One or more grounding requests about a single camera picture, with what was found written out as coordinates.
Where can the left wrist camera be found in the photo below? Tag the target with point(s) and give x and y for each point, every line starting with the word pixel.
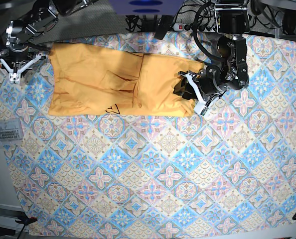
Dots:
pixel 203 108

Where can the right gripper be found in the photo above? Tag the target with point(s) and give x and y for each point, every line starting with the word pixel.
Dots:
pixel 20 61

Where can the orange handled clamp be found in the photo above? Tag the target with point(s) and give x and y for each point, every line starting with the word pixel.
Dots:
pixel 25 220

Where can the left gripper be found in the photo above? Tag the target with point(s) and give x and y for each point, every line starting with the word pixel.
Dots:
pixel 203 86

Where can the black bracket under mount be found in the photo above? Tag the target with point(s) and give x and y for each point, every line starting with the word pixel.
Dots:
pixel 164 25

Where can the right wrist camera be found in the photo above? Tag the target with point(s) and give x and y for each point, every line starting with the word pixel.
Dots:
pixel 14 78

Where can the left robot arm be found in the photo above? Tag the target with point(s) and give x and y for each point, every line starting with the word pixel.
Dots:
pixel 232 21

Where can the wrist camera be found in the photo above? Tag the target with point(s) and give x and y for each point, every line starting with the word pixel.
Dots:
pixel 14 78
pixel 203 108

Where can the yellow T-shirt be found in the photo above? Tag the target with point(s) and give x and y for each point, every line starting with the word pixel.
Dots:
pixel 93 80

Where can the clear plastic screw box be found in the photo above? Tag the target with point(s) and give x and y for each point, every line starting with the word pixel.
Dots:
pixel 10 131

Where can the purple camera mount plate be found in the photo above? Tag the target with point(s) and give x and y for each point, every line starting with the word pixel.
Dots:
pixel 132 7

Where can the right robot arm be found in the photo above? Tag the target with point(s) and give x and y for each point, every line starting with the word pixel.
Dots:
pixel 40 19

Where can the white power strip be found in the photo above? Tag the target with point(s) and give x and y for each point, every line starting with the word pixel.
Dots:
pixel 189 27

